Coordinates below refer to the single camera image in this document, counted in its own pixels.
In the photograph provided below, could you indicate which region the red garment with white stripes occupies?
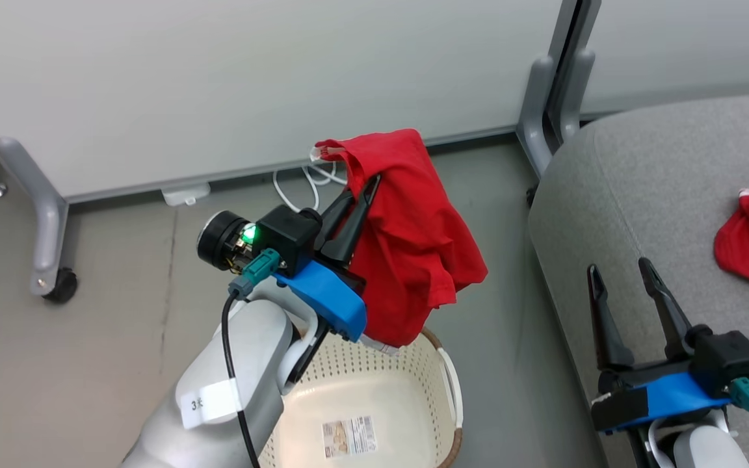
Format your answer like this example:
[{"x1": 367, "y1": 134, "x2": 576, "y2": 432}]
[{"x1": 311, "y1": 128, "x2": 489, "y2": 355}]

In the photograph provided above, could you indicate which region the white tape label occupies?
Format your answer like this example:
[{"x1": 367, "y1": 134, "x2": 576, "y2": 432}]
[{"x1": 179, "y1": 380, "x2": 242, "y2": 430}]

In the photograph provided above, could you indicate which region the grey fabric sofa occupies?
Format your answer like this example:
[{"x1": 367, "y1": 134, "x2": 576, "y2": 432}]
[{"x1": 529, "y1": 91, "x2": 749, "y2": 468}]

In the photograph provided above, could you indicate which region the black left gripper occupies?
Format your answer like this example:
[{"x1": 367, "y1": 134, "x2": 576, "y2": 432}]
[{"x1": 197, "y1": 174, "x2": 382, "y2": 277}]

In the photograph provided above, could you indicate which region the printed paper sticker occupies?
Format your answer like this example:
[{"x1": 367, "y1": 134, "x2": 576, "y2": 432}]
[{"x1": 321, "y1": 416, "x2": 377, "y2": 459}]

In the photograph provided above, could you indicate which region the white power adapter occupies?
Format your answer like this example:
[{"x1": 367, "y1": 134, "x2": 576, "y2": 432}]
[{"x1": 161, "y1": 183, "x2": 211, "y2": 207}]

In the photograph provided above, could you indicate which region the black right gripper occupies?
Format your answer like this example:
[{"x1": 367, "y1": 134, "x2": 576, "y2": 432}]
[{"x1": 586, "y1": 257, "x2": 749, "y2": 397}]

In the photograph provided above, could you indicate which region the grey upright partition foot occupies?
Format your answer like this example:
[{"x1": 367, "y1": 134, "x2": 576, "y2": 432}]
[
  {"x1": 560, "y1": 49, "x2": 596, "y2": 144},
  {"x1": 516, "y1": 55, "x2": 556, "y2": 179}
]

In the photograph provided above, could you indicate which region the long grey partition foot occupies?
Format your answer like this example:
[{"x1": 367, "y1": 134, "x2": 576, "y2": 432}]
[{"x1": 0, "y1": 136, "x2": 70, "y2": 296}]

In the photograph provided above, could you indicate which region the narrow white partition panel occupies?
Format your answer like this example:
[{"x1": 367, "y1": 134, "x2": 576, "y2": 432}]
[{"x1": 579, "y1": 0, "x2": 749, "y2": 116}]

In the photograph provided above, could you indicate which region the coiled white cable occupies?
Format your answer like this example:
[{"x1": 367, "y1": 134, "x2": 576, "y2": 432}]
[{"x1": 272, "y1": 162, "x2": 349, "y2": 212}]

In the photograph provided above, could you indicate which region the large black caster wheel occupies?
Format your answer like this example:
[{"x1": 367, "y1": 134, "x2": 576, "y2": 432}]
[{"x1": 42, "y1": 268, "x2": 79, "y2": 304}]

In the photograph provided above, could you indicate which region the large white partition panel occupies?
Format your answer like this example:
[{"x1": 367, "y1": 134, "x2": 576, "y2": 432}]
[{"x1": 0, "y1": 0, "x2": 564, "y2": 202}]

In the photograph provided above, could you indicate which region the cream perforated laundry basket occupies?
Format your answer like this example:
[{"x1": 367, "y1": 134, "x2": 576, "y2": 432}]
[{"x1": 257, "y1": 327, "x2": 465, "y2": 468}]

